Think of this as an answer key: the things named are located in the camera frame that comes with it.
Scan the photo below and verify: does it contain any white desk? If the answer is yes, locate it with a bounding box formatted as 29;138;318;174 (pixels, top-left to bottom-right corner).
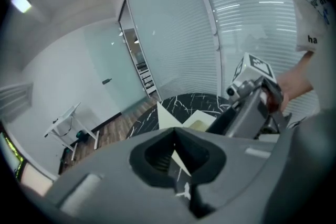
43;102;101;161

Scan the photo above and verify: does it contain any person's white printed t-shirt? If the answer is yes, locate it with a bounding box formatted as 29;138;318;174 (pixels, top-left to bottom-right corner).
279;0;332;54

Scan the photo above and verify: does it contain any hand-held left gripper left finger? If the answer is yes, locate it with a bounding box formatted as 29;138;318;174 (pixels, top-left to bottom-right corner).
46;127;201;224

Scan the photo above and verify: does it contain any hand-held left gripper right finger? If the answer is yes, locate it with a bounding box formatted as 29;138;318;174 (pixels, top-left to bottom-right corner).
174;109;335;224

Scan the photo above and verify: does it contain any white shelf unit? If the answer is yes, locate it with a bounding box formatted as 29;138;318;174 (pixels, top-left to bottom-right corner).
135;61;156;95

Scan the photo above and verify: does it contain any window with dark frame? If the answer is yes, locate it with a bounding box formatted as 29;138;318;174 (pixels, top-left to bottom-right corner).
0;123;29;187

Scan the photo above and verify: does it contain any ceiling light panel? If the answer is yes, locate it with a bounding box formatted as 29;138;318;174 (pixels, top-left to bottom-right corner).
10;0;33;14

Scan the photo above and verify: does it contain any black marble round table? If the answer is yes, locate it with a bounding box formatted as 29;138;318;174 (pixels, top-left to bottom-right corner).
125;92;233;199

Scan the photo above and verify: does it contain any person's right forearm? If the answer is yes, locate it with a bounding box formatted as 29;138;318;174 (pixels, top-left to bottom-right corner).
275;50;316;111

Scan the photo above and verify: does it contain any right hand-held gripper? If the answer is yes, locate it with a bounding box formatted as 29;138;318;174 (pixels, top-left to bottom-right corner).
205;52;293;140

